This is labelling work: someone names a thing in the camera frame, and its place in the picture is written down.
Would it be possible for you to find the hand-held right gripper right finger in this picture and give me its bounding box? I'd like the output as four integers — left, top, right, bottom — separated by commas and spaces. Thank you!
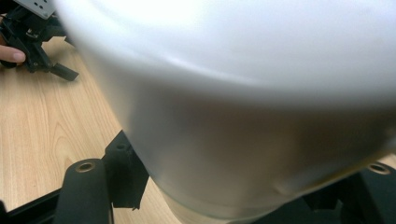
302, 173, 364, 213

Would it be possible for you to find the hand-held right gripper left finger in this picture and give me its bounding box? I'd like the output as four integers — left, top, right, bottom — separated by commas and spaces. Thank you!
104, 130, 150, 211

